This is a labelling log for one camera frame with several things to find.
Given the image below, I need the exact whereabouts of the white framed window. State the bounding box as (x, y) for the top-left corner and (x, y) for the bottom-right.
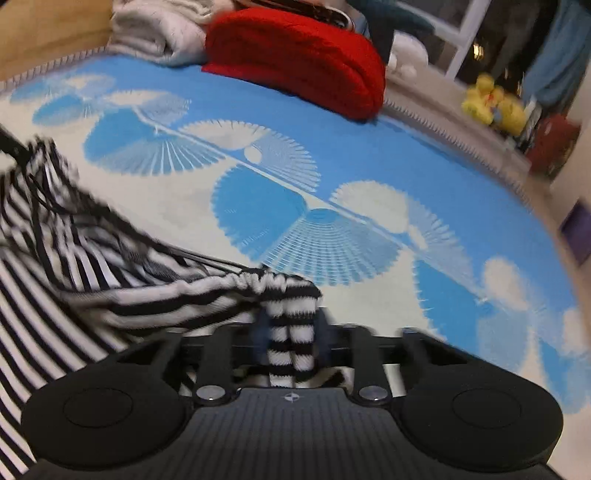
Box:
(431, 0), (561, 95)

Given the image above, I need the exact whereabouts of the cream folded blanket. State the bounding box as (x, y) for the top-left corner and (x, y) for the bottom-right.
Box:
(111, 0), (222, 66)

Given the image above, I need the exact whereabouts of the purple box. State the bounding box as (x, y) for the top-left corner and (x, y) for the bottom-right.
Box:
(558, 198), (591, 266)

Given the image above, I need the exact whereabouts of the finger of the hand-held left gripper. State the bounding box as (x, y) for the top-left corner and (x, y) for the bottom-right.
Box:
(0, 126), (29, 157)

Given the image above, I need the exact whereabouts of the navy patterned folded cloth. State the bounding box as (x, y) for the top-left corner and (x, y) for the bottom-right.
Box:
(233, 0), (357, 34)

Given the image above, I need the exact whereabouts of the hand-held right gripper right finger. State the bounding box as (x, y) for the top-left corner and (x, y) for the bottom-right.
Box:
(316, 314), (462, 408)

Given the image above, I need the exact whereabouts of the dark red plush cushion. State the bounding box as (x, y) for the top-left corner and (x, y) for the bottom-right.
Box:
(530, 114), (581, 180)

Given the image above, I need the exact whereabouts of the red folded blanket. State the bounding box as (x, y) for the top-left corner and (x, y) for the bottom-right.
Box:
(201, 7), (387, 122)

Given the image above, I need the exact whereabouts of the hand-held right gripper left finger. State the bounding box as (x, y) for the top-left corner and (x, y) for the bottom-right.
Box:
(139, 314), (273, 408)

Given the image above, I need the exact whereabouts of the white plush toy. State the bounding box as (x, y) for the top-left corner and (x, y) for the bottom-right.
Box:
(385, 34), (431, 78)

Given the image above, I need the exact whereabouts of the striped top with white vest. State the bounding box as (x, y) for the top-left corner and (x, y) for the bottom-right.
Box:
(0, 124), (354, 480)

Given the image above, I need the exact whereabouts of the teal shark plush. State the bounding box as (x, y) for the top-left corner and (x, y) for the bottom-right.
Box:
(345, 0), (437, 52)

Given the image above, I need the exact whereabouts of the blue curtain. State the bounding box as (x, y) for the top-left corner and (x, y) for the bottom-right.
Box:
(522, 0), (591, 109)

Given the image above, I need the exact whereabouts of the yellow plush toy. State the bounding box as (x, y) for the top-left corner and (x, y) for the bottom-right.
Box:
(462, 73), (505, 126)
(493, 96), (528, 138)

